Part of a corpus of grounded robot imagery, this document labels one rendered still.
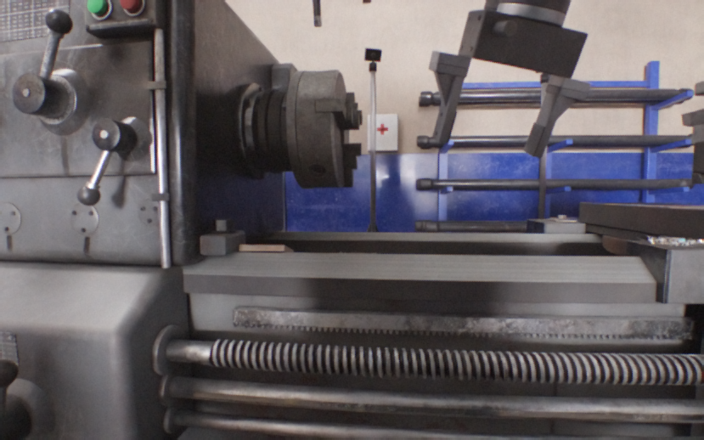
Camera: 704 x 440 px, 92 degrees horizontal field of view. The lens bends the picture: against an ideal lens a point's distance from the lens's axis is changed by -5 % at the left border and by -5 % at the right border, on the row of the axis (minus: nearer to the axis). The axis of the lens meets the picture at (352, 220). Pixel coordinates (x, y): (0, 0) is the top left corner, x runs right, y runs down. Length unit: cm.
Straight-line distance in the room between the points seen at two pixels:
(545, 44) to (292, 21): 393
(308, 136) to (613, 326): 59
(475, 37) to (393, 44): 363
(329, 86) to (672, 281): 63
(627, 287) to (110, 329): 73
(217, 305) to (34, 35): 55
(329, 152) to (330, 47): 346
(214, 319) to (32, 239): 35
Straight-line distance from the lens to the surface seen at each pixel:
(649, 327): 70
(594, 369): 60
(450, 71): 46
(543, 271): 62
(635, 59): 467
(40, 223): 80
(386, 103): 390
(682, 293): 69
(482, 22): 46
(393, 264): 59
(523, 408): 59
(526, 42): 48
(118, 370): 58
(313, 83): 74
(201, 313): 69
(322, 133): 69
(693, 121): 82
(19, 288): 74
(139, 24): 67
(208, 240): 63
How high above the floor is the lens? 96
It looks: 4 degrees down
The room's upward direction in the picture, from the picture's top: straight up
